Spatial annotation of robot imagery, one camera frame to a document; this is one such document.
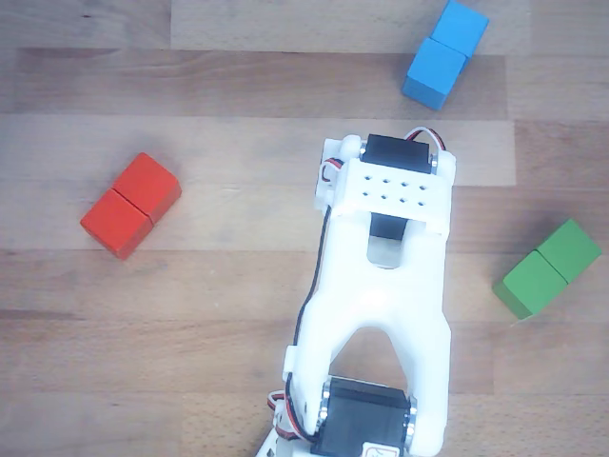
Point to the long blue block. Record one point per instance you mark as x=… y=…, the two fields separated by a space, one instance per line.
x=438 y=66

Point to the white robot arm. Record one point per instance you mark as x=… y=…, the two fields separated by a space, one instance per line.
x=380 y=295

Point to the long red block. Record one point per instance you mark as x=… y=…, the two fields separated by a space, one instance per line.
x=128 y=209

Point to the white label red border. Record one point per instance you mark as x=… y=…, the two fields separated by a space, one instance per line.
x=380 y=451

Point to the long green block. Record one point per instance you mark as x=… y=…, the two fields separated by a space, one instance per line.
x=542 y=276

